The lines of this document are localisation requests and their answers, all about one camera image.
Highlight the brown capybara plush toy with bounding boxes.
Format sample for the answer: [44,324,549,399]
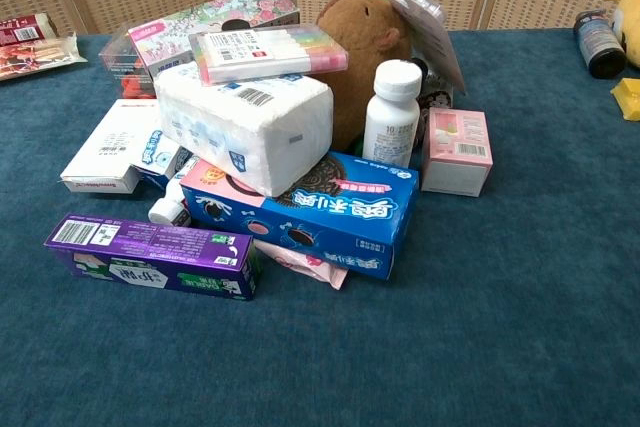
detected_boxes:
[315,0,416,153]

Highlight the small white bottle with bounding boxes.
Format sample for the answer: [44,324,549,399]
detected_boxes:
[147,155,201,228]

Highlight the white tissue paper pack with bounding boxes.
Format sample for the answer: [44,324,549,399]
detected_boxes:
[153,61,335,199]

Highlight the dark blue can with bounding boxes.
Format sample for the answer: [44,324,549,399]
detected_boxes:
[572,9,628,80]

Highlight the pink and white small box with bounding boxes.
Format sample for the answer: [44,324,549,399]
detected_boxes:
[420,106,494,198]

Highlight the blue table cloth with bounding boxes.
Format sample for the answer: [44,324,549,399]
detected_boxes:
[0,28,640,427]

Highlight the floral print box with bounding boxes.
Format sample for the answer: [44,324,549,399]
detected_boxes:
[127,0,301,82]

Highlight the yellow plush toy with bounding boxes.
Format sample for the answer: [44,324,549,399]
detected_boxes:
[601,0,640,70]

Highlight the black white patterned item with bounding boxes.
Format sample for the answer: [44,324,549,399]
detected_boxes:
[412,57,455,109]

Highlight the clear plastic box red items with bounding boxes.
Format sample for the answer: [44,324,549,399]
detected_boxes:
[98,25,157,100]

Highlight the pink blister card pack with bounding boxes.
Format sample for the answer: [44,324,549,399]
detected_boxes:
[373,0,467,96]

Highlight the blue and white small box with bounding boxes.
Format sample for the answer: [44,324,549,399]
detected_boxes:
[130,127,193,192]

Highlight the pink snack bag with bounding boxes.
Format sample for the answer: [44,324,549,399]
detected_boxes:
[253,239,349,291]

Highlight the red snack package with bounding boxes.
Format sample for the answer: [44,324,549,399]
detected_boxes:
[0,12,60,48]

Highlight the yellow packet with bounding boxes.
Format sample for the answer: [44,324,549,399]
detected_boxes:
[610,77,640,122]

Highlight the blue Oreo cookie box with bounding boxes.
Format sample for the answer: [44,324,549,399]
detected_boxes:
[178,150,420,282]

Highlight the purple toothpaste box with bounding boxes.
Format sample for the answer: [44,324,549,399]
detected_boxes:
[43,212,259,302]

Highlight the white pill bottle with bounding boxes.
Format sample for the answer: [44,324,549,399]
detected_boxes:
[361,58,424,170]

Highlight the white flat carton box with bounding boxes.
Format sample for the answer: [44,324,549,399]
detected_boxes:
[59,98,164,195]

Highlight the pastel highlighter pen case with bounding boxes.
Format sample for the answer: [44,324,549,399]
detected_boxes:
[188,23,350,87]

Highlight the biscuit stick snack bag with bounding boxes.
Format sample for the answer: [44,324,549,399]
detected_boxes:
[0,34,89,82]

